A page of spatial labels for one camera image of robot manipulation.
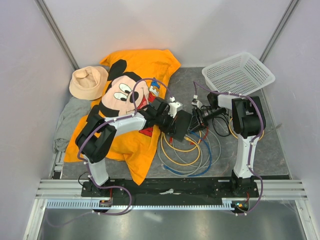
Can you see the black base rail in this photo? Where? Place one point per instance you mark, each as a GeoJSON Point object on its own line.
{"type": "Point", "coordinates": [184, 191]}

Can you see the grey cloth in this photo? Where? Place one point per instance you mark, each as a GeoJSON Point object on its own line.
{"type": "Point", "coordinates": [69, 118]}

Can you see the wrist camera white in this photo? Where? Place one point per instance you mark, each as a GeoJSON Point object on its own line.
{"type": "Point", "coordinates": [174, 107]}
{"type": "Point", "coordinates": [195, 102]}

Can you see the black network switch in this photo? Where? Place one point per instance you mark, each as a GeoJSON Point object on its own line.
{"type": "Point", "coordinates": [181, 124]}

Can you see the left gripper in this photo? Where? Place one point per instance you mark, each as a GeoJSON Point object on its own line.
{"type": "Point", "coordinates": [170, 129]}

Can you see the peach bucket hat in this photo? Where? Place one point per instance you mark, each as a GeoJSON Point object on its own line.
{"type": "Point", "coordinates": [88, 83]}

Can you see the white plastic basket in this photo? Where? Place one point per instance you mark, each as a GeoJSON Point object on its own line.
{"type": "Point", "coordinates": [241, 73]}

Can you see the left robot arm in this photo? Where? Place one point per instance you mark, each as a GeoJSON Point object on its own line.
{"type": "Point", "coordinates": [96, 138]}

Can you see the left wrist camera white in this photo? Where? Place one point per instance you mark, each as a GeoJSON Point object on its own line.
{"type": "Point", "coordinates": [174, 107]}

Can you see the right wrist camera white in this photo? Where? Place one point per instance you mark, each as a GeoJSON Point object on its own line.
{"type": "Point", "coordinates": [195, 102]}

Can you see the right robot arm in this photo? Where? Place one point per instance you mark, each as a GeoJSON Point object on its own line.
{"type": "Point", "coordinates": [248, 122]}

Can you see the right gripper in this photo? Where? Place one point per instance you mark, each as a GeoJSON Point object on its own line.
{"type": "Point", "coordinates": [195, 124]}

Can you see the orange Mickey Mouse shirt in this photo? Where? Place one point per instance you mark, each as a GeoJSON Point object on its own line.
{"type": "Point", "coordinates": [135, 79]}

